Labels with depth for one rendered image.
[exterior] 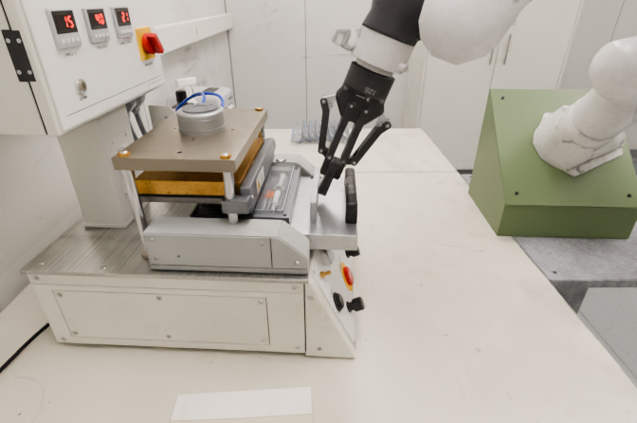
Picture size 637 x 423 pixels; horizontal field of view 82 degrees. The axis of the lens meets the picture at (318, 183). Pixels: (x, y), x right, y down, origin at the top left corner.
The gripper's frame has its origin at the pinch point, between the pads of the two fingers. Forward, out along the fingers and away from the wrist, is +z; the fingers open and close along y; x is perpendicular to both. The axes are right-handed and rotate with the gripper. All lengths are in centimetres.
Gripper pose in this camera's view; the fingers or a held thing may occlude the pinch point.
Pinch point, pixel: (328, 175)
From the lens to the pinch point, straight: 67.6
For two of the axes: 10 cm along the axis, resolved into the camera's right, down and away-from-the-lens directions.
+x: 0.7, -4.5, 8.9
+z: -3.4, 8.3, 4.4
